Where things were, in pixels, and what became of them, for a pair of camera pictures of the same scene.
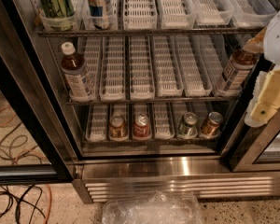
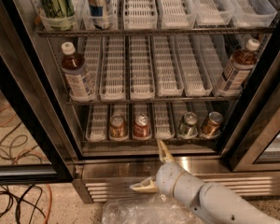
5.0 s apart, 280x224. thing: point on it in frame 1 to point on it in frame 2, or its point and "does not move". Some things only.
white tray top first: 75,21 does not move
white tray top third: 139,7 does not move
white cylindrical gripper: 278,36 to 165,177
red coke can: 142,126 does not move
